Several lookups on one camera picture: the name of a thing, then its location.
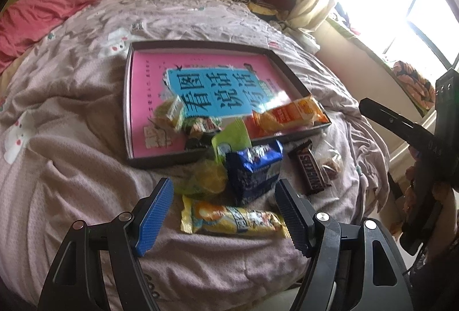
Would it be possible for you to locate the clear packet with brown pastry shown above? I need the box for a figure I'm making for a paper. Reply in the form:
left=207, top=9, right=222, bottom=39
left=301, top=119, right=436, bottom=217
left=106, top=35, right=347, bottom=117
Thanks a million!
left=318, top=142, right=345, bottom=180

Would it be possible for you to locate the orange snack packet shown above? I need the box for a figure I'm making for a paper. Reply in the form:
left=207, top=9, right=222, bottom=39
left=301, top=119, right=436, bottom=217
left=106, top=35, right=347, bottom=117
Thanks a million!
left=251, top=96, right=328, bottom=140

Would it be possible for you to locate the person's right hand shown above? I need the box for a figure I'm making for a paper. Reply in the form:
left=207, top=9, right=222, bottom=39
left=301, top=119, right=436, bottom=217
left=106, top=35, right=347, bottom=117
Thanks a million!
left=431, top=182, right=459, bottom=222

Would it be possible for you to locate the pink tray with blue label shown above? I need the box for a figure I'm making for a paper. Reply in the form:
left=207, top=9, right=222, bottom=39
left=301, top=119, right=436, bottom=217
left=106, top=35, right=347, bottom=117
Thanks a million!
left=122, top=40, right=332, bottom=170

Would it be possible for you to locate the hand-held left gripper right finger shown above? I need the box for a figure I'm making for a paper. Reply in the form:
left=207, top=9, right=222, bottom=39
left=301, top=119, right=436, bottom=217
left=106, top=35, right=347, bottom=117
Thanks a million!
left=274, top=178, right=413, bottom=311

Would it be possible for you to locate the long yellow snack packet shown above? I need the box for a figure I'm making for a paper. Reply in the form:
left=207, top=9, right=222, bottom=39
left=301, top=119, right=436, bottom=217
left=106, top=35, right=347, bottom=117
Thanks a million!
left=180, top=194, right=290, bottom=239

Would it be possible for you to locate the grey-pink printed blanket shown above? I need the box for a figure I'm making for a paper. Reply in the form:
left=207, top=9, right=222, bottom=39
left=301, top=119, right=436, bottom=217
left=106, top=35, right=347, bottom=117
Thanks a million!
left=0, top=0, right=391, bottom=297

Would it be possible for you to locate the floral cushion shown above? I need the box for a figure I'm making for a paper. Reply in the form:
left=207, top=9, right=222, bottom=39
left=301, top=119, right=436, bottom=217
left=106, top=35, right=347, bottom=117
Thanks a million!
left=392, top=61, right=437, bottom=115

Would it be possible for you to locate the brown chocolate bar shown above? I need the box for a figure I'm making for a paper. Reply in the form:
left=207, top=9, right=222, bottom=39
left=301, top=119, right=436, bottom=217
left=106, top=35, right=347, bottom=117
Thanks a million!
left=289, top=140, right=332, bottom=195

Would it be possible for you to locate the small yellow-green snack packet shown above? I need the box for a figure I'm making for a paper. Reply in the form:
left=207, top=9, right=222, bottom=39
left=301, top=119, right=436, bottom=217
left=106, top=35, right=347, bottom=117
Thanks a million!
left=154, top=96, right=187, bottom=133

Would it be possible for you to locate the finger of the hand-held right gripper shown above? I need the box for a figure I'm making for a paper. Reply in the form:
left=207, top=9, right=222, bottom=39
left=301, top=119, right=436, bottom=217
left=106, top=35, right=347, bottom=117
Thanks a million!
left=359, top=98, right=436, bottom=150

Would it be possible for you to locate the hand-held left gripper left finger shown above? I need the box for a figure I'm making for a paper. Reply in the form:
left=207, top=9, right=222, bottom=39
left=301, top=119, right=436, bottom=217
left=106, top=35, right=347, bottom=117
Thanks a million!
left=38, top=178, right=174, bottom=311

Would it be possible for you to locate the person's right forearm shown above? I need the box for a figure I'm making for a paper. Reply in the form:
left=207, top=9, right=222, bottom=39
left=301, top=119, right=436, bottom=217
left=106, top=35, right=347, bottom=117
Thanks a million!
left=409, top=212, right=459, bottom=311

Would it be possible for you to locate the green and black nut packet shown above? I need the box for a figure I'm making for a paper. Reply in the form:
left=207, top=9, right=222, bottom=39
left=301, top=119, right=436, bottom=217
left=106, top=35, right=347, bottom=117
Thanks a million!
left=184, top=116, right=225, bottom=151

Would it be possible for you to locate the blue cookie packet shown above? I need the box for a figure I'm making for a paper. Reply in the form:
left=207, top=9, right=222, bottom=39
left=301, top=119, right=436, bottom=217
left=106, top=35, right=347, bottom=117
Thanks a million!
left=225, top=140, right=284, bottom=206

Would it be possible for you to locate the lime green snack packet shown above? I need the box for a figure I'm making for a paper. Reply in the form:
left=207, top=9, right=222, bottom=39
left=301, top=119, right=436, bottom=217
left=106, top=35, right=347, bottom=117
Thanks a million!
left=211, top=119, right=253, bottom=162

